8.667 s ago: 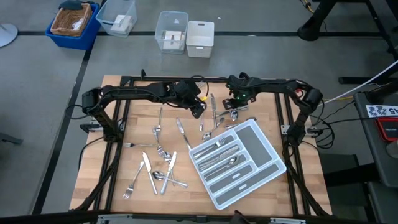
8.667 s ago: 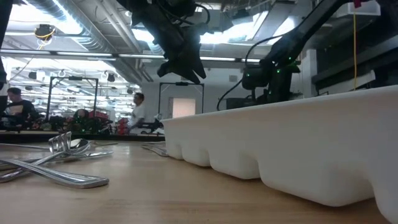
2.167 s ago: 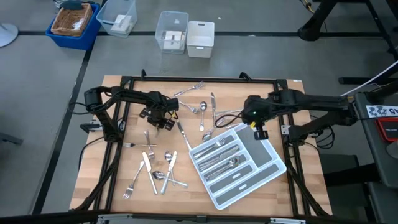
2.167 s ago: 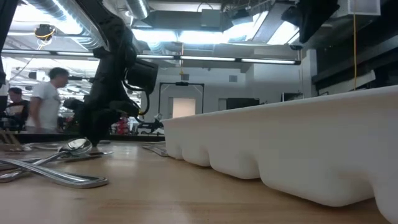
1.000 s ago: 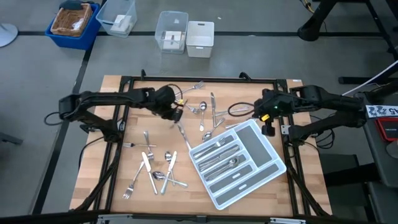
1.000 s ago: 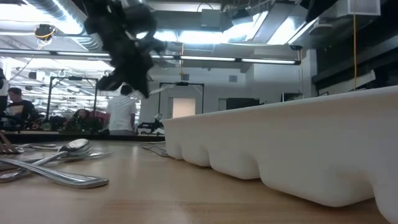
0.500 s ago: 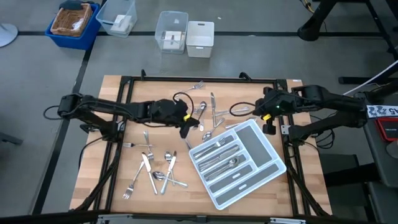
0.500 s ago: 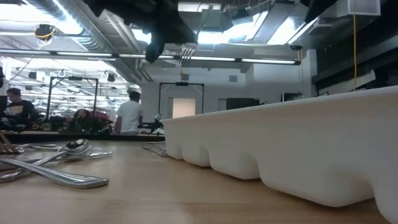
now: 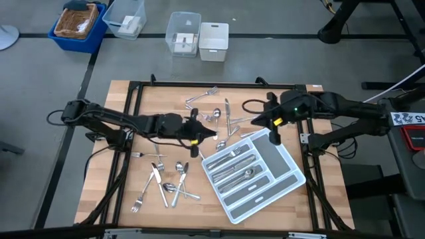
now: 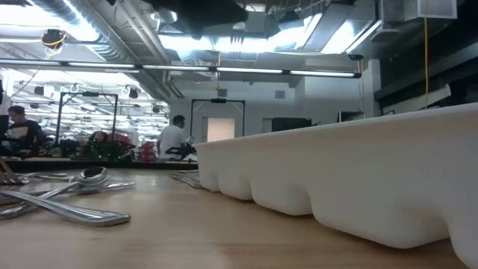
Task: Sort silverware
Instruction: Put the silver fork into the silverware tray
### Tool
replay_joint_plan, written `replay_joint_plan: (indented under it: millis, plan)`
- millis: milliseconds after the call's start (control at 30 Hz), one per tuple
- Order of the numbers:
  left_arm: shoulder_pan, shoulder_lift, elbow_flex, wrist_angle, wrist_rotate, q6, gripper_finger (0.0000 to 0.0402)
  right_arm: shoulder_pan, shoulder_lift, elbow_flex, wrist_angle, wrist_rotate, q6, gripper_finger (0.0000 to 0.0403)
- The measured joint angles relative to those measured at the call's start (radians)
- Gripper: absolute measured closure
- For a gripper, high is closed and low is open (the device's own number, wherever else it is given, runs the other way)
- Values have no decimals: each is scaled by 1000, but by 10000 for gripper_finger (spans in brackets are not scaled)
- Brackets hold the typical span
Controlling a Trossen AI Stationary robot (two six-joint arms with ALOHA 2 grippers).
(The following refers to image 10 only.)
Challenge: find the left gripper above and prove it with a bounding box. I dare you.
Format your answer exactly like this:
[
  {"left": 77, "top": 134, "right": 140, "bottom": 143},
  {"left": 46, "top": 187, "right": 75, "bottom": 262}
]
[{"left": 143, "top": 0, "right": 249, "bottom": 40}]

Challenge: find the long LED light bar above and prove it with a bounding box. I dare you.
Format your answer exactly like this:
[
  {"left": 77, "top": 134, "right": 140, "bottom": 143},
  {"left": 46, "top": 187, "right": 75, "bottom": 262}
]
[{"left": 0, "top": 58, "right": 363, "bottom": 79}]

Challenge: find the person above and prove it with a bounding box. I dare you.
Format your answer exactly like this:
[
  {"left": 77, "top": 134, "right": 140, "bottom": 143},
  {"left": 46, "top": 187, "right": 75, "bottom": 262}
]
[
  {"left": 88, "top": 130, "right": 110, "bottom": 152},
  {"left": 0, "top": 105, "right": 46, "bottom": 156},
  {"left": 156, "top": 114, "right": 187, "bottom": 160}
]

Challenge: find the black monitor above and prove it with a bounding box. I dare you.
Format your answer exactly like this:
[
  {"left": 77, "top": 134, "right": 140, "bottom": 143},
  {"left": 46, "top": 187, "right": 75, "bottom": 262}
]
[{"left": 271, "top": 117, "right": 313, "bottom": 132}]

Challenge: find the white cutlery tray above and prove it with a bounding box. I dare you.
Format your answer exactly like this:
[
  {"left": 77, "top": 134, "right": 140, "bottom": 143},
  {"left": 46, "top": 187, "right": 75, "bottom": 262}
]
[{"left": 193, "top": 102, "right": 478, "bottom": 269}]

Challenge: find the black rig frame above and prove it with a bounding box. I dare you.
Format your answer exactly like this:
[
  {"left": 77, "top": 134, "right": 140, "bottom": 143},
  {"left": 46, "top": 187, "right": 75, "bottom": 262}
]
[
  {"left": 55, "top": 91, "right": 119, "bottom": 149},
  {"left": 189, "top": 98, "right": 246, "bottom": 138}
]

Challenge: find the black yellow cable reel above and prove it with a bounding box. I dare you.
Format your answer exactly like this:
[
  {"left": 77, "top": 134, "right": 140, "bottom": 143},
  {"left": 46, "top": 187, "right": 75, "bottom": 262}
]
[{"left": 40, "top": 28, "right": 67, "bottom": 49}]

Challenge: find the yellow hanging cable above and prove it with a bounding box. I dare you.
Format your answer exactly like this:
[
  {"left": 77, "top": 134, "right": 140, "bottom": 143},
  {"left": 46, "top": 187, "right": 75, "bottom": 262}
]
[{"left": 423, "top": 0, "right": 429, "bottom": 110}]

